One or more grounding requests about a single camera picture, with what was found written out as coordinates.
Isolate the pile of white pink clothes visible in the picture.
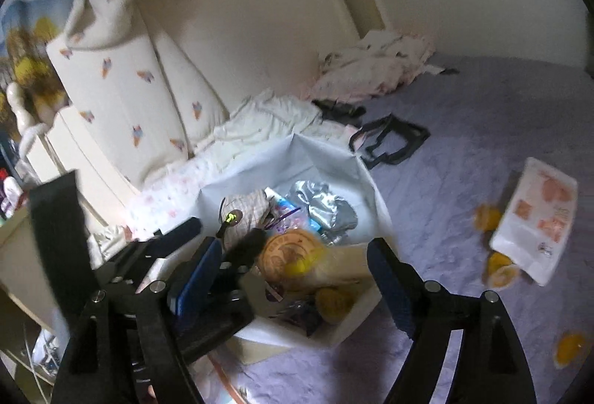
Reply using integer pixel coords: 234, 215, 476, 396
311, 30, 460, 101

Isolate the yellow orange peel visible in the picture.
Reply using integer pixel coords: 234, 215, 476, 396
485, 251, 520, 292
554, 332, 589, 370
316, 287, 356, 324
473, 204, 505, 232

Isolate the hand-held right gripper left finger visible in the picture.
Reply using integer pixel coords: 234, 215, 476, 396
51, 237, 224, 404

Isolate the white bedpost finial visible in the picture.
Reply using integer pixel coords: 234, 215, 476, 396
6, 82, 36, 132

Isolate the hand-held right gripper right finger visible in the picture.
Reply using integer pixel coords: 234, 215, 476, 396
366, 238, 539, 404

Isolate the round tan patterned packet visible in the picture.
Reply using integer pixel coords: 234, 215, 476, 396
257, 229, 326, 290

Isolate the crumpled white blanket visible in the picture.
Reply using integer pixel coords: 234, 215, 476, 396
195, 91, 353, 164

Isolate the white pink-print sheet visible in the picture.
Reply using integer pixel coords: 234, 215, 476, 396
90, 149, 219, 256

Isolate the black cloth item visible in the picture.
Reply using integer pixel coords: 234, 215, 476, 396
312, 98, 367, 120

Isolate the white bottle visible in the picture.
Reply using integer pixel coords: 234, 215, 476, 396
2, 174, 25, 219

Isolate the black strap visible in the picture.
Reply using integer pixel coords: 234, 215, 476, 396
348, 114, 431, 170

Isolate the cream bedside cabinet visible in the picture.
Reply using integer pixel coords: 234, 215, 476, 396
21, 105, 140, 219

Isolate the large ice-cream-print pillow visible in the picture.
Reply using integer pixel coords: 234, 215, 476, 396
45, 33, 191, 187

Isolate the silver foil packet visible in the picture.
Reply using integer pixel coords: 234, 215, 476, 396
288, 180, 359, 243

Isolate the slim ice-cream-print pillow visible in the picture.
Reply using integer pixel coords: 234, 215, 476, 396
139, 12, 230, 150

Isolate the white packet with orange print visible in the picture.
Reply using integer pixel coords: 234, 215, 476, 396
489, 157, 579, 287

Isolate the blue snack packet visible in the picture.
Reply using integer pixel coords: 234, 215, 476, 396
264, 188, 322, 234

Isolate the cream headboard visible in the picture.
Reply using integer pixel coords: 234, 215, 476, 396
139, 0, 363, 117

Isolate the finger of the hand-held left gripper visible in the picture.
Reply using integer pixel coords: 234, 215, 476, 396
99, 217, 202, 290
179, 229, 268, 354

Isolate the plaid cloth pouch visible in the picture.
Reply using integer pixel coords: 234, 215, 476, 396
222, 190, 272, 248

